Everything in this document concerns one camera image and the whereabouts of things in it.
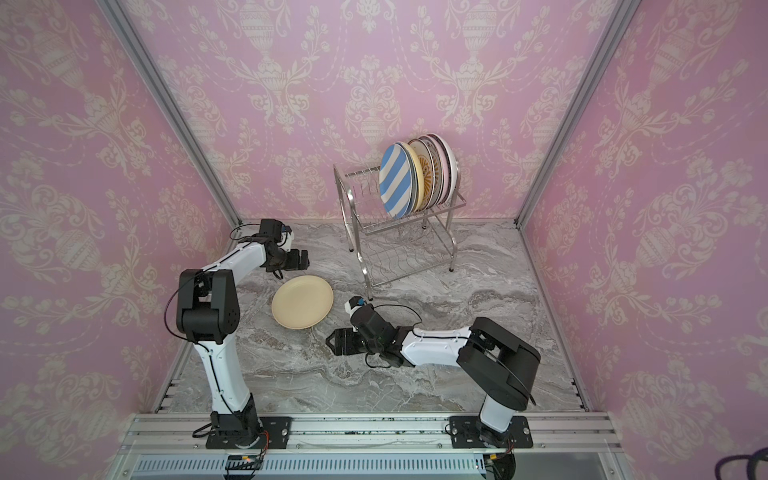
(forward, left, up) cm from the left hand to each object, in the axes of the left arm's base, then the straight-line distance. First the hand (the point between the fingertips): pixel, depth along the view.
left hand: (296, 262), depth 103 cm
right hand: (-29, -18, +2) cm, 34 cm away
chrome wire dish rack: (+7, -32, +1) cm, 33 cm away
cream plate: (-13, -4, -5) cm, 14 cm away
